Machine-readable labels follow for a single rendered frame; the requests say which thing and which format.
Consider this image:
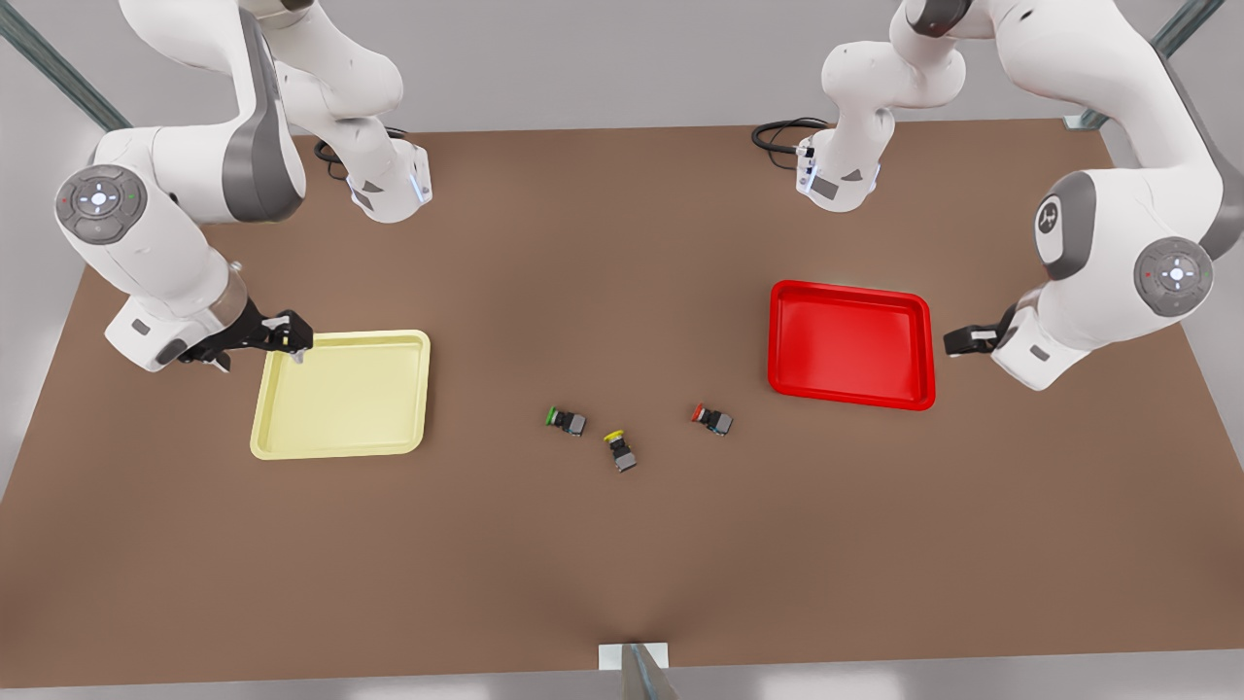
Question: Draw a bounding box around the pale yellow square tray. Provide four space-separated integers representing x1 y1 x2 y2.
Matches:
250 330 432 461

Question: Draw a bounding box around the red rectangular tray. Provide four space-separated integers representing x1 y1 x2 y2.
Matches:
767 280 937 412

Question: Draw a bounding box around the black cable loop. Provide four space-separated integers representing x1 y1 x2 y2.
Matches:
313 125 411 184
751 118 833 172

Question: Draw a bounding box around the silver frame post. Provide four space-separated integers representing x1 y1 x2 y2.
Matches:
1063 0 1227 132
597 642 683 700
0 0 134 133

